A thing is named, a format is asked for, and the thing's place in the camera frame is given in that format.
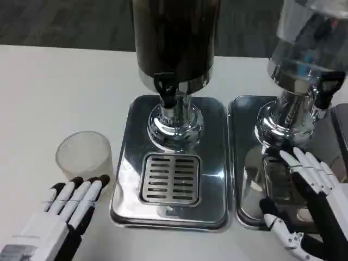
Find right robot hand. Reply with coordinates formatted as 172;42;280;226
259;147;348;261

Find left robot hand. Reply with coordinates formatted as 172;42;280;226
0;175;111;261

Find clear ribbed glass cup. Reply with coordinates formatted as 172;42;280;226
55;131;114;195

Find steel slotted drip grid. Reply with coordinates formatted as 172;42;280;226
262;157;297;202
138;153;201;207

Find black dispenser tap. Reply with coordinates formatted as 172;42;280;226
153;72;182;109
315;72;345;109

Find clear drink dispenser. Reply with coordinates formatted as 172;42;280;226
254;0;348;157

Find dark drink dispenser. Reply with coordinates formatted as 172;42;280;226
131;0;221;153

